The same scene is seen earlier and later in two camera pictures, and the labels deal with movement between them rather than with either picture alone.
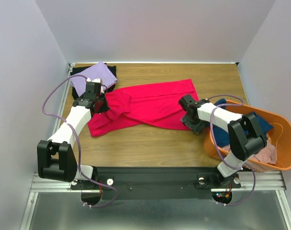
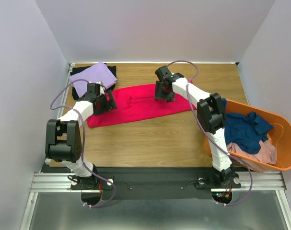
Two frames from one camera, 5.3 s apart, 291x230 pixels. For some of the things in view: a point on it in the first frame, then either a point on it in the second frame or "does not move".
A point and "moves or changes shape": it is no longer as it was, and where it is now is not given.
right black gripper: (193, 123) → (162, 95)
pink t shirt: (268, 155) does not move
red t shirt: (157, 104) moves or changes shape
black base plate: (157, 183) does not move
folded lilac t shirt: (99, 70) does not move
